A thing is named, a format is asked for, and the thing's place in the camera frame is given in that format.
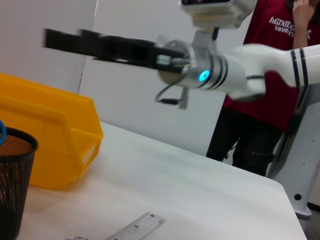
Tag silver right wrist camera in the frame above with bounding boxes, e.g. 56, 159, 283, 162
179, 0, 257, 50

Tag person's left hand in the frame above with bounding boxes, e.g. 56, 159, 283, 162
292, 0, 316, 26

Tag grey robot torso column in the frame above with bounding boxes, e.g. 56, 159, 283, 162
266, 82, 320, 221

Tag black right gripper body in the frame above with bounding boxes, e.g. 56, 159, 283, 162
99, 37, 186, 75

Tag blue scissors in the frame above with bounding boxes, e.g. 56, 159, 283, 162
0, 119, 7, 146

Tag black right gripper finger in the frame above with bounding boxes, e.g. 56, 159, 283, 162
78, 28, 118, 41
44, 28, 101, 57

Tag person's left forearm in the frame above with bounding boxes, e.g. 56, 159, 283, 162
292, 21, 315, 50

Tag person in red shirt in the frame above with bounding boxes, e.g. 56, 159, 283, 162
206, 0, 320, 177

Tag black mesh pen holder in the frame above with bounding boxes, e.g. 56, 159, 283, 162
0, 126, 40, 240

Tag clear plastic ruler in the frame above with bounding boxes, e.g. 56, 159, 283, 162
104, 211, 166, 240

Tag yellow plastic bin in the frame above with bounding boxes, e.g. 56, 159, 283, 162
0, 72, 105, 191

